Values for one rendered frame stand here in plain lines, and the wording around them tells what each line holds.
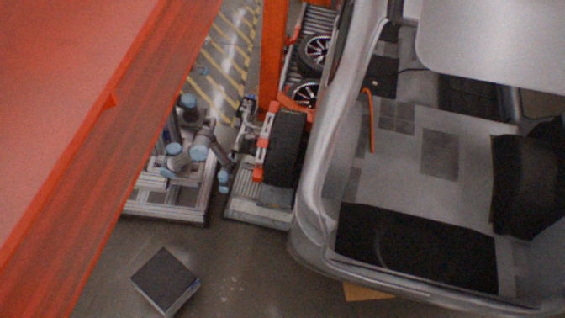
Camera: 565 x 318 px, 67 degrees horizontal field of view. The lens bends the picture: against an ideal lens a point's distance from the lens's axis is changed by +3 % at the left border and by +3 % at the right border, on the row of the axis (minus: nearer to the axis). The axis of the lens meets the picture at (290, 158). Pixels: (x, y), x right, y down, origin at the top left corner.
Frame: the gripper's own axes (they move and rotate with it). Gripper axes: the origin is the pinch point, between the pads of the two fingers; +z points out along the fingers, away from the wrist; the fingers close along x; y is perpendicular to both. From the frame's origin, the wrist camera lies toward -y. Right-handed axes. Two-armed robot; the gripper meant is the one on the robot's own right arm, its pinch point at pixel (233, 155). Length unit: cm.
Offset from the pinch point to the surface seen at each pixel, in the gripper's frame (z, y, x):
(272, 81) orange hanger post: 63, 27, -21
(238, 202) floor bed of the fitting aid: -4, -75, -5
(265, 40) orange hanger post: 64, 68, -12
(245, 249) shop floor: -46, -83, -20
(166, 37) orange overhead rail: -110, 217, -10
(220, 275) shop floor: -73, -83, -4
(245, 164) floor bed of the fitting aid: 40, -75, -4
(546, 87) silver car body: -87, 201, -116
